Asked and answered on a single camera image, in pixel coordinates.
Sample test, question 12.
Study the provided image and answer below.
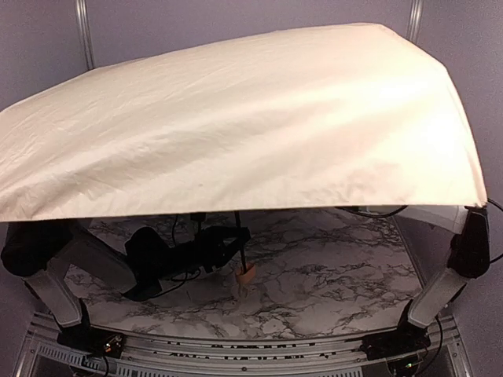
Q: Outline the aluminium front rail base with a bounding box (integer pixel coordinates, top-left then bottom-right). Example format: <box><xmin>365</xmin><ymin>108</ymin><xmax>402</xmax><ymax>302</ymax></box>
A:
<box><xmin>13</xmin><ymin>313</ymin><xmax>473</xmax><ymax>376</ymax></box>

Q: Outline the beige folding umbrella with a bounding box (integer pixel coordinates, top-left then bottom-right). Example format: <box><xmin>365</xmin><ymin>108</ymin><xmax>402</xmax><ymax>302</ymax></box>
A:
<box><xmin>1</xmin><ymin>24</ymin><xmax>490</xmax><ymax>279</ymax></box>

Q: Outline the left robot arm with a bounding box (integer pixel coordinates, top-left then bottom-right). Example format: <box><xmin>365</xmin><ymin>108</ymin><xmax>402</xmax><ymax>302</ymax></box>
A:
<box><xmin>1</xmin><ymin>220</ymin><xmax>251</xmax><ymax>358</ymax></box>

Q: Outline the aluminium frame post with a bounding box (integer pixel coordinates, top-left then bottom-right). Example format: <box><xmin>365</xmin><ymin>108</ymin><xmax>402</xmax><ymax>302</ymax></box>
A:
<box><xmin>75</xmin><ymin>0</ymin><xmax>96</xmax><ymax>71</ymax></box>
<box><xmin>406</xmin><ymin>0</ymin><xmax>424</xmax><ymax>44</ymax></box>

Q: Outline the right aluminium frame post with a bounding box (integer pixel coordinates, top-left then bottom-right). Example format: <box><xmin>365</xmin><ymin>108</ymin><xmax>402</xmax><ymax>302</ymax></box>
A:
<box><xmin>406</xmin><ymin>0</ymin><xmax>424</xmax><ymax>44</ymax></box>

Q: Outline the left aluminium frame post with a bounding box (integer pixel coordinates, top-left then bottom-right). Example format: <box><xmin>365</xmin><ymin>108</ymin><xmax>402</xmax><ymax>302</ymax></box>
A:
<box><xmin>75</xmin><ymin>0</ymin><xmax>96</xmax><ymax>71</ymax></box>

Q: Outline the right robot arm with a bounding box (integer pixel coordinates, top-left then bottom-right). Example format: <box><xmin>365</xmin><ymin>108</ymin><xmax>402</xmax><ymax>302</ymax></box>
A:
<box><xmin>340</xmin><ymin>206</ymin><xmax>491</xmax><ymax>361</ymax></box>

